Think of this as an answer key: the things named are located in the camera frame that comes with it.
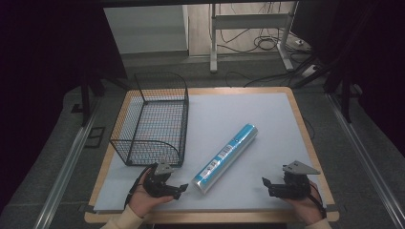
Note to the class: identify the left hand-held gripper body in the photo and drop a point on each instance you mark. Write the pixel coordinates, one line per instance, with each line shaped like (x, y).
(157, 184)

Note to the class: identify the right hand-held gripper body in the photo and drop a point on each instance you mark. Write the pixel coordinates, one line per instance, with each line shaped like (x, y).
(294, 184)

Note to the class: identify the clear roll with blue label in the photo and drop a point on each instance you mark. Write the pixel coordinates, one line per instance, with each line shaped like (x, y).
(224, 159)

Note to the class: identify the person's left hand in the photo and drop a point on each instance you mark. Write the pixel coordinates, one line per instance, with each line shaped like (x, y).
(144, 200)

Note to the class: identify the person's right hand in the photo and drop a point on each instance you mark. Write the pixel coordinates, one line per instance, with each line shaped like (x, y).
(304, 208)

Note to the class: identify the white table mat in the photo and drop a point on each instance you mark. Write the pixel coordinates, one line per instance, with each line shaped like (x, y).
(242, 108)

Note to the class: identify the black metal stand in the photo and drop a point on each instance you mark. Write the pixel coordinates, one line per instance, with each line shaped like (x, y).
(345, 95)
(85, 101)

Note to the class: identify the white power strip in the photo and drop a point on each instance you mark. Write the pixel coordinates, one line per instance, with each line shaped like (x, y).
(309, 71)

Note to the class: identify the dark curtain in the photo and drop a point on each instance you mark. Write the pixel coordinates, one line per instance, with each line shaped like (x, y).
(375, 57)
(47, 63)

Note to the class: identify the white panel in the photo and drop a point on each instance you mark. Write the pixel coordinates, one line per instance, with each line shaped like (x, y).
(144, 28)

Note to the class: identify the aluminium rail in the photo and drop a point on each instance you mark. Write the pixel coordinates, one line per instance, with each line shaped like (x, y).
(63, 178)
(369, 165)

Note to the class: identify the black floor bracket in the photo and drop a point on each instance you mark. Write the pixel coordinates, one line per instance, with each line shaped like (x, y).
(95, 137)

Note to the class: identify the white metal desk frame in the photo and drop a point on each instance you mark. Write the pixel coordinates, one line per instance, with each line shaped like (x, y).
(250, 21)

